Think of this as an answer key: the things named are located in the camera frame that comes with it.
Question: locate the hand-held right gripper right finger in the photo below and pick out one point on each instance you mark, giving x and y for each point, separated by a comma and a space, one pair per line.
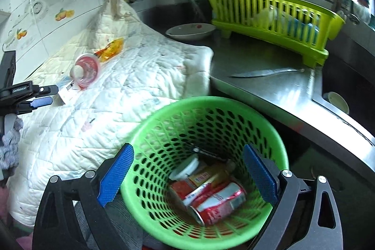
260, 173

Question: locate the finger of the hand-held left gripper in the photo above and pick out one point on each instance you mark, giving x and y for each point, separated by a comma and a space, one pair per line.
35, 89
41, 102

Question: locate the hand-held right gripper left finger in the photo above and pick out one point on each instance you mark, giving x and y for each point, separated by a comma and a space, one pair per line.
117, 171

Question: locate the white carton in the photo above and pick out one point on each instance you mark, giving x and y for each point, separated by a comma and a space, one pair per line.
66, 94

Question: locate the red drink can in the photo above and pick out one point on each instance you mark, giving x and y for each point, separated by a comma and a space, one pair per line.
219, 203

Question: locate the yellow and red drink bottle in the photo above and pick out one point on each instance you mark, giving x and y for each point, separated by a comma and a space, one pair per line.
205, 175

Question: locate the black cigarette box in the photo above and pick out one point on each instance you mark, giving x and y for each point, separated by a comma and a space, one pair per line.
208, 154

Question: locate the green plastic basket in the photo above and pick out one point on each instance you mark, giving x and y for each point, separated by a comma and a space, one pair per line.
164, 132

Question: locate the white plastic lid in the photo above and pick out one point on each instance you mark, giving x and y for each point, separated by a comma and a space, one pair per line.
187, 166

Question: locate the clear plastic cup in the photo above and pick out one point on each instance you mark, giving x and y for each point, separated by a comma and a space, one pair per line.
75, 72

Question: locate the red instant noodle cup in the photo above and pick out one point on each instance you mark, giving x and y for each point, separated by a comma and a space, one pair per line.
88, 68

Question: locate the orange snack wrapper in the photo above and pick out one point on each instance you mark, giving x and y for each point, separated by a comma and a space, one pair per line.
112, 48

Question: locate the white quilted blanket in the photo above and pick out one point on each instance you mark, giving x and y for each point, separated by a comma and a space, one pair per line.
131, 77

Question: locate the steel kitchen knife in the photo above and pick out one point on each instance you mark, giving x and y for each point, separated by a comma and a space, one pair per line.
257, 72

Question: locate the white cup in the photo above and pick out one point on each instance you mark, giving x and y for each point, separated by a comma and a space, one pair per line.
337, 102

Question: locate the lime green dish rack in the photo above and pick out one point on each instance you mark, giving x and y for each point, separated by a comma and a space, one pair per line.
293, 46

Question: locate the steel sink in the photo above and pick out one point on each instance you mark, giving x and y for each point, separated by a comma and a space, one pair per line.
351, 77

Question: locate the blue plastic dish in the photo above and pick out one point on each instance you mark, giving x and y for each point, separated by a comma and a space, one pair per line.
301, 27

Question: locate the white ceramic bowl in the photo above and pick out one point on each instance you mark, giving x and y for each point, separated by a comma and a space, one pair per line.
190, 30

